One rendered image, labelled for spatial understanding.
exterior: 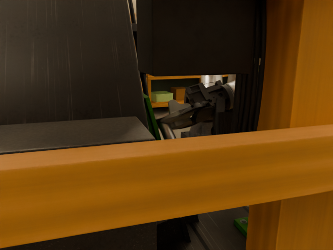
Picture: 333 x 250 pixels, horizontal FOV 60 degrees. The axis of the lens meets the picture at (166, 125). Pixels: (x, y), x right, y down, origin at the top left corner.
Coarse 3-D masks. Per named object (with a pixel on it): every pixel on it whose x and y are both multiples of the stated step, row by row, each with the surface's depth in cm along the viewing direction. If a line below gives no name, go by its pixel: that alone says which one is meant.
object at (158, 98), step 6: (150, 78) 592; (156, 78) 597; (162, 78) 602; (168, 78) 608; (174, 78) 613; (180, 78) 618; (150, 84) 600; (150, 90) 603; (174, 90) 643; (180, 90) 638; (150, 96) 606; (156, 96) 615; (162, 96) 621; (168, 96) 628; (174, 96) 646; (180, 96) 641; (156, 102) 617; (162, 102) 620; (180, 102) 632
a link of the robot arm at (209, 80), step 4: (204, 76) 98; (208, 76) 97; (212, 76) 96; (216, 76) 97; (220, 76) 98; (204, 80) 97; (208, 80) 96; (212, 80) 95; (216, 80) 95; (204, 84) 96; (208, 84) 95; (212, 84) 94; (212, 116) 91
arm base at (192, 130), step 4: (208, 120) 145; (212, 120) 146; (196, 124) 148; (200, 124) 146; (204, 124) 146; (208, 124) 146; (212, 124) 147; (192, 128) 150; (196, 128) 147; (200, 128) 147; (204, 128) 146; (208, 128) 146; (192, 132) 149; (196, 132) 147; (200, 132) 147; (204, 132) 146; (208, 132) 146; (192, 136) 149; (196, 136) 147
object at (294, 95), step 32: (288, 0) 42; (320, 0) 40; (288, 32) 43; (320, 32) 41; (288, 64) 43; (320, 64) 43; (288, 96) 44; (320, 96) 44; (256, 224) 55; (288, 224) 49; (320, 224) 51
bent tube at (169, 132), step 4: (160, 116) 75; (164, 116) 75; (156, 120) 75; (160, 124) 76; (164, 124) 76; (168, 124) 76; (160, 128) 76; (164, 128) 75; (168, 128) 75; (164, 132) 75; (168, 132) 75; (172, 132) 75; (164, 136) 75; (168, 136) 74; (172, 136) 74
